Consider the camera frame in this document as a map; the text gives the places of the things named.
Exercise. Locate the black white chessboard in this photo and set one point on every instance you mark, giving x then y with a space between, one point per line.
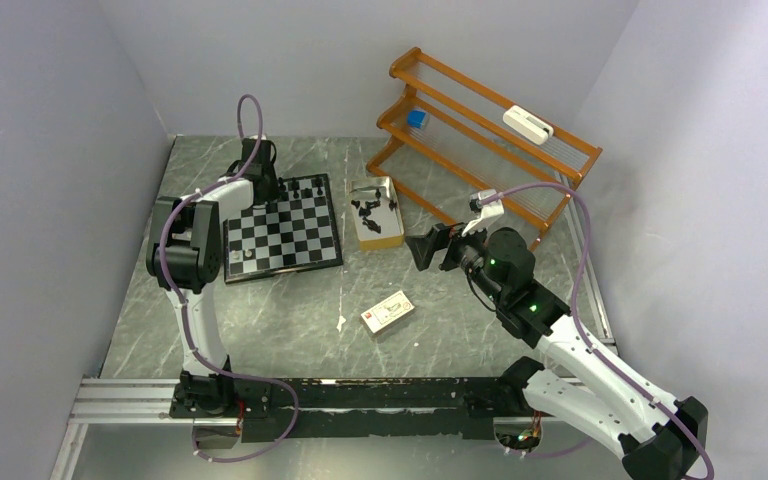
285 236

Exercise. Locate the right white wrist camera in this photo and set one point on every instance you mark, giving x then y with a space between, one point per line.
488 207

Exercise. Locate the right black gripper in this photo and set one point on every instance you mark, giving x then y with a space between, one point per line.
424 246

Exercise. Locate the tin box black pieces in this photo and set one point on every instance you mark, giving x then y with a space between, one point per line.
375 213

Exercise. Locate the aluminium rail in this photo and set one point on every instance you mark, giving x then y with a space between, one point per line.
124 402

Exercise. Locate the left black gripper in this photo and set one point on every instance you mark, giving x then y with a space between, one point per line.
273 192

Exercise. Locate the white red card box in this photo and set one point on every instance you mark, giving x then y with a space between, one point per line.
387 312

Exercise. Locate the orange wooden rack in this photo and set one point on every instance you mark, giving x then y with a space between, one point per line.
465 140

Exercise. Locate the black mounting base plate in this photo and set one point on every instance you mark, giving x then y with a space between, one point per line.
256 411

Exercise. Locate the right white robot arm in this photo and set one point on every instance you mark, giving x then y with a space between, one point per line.
569 374

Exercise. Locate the black rook corner board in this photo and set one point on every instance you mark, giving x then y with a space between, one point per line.
318 184

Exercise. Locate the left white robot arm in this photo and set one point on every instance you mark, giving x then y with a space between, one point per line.
185 254

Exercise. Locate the blue block on rack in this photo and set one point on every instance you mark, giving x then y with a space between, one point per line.
417 119

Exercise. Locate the white device on rack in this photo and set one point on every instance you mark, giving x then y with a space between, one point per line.
528 125

